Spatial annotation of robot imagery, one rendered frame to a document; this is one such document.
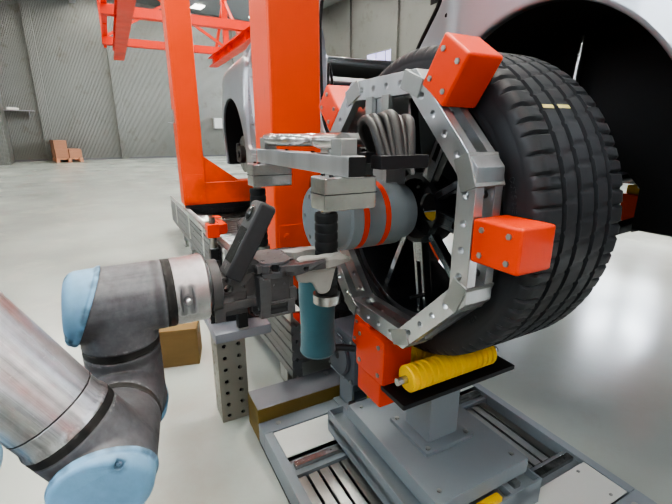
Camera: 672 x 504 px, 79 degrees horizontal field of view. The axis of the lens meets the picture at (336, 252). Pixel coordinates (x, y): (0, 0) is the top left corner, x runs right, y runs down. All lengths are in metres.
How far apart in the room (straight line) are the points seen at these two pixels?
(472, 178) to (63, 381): 0.57
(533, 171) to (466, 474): 0.75
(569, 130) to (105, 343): 0.75
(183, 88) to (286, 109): 1.94
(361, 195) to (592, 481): 1.13
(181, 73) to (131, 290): 2.70
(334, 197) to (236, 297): 0.20
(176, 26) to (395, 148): 2.69
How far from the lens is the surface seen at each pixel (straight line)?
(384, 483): 1.20
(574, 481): 1.47
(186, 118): 3.14
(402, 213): 0.83
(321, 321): 0.98
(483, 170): 0.67
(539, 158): 0.71
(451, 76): 0.71
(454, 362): 0.96
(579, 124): 0.84
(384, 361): 0.95
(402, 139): 0.65
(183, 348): 2.01
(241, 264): 0.57
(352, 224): 0.77
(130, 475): 0.47
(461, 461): 1.19
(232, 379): 1.58
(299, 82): 1.29
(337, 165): 0.62
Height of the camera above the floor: 1.01
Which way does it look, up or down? 16 degrees down
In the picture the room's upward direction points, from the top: straight up
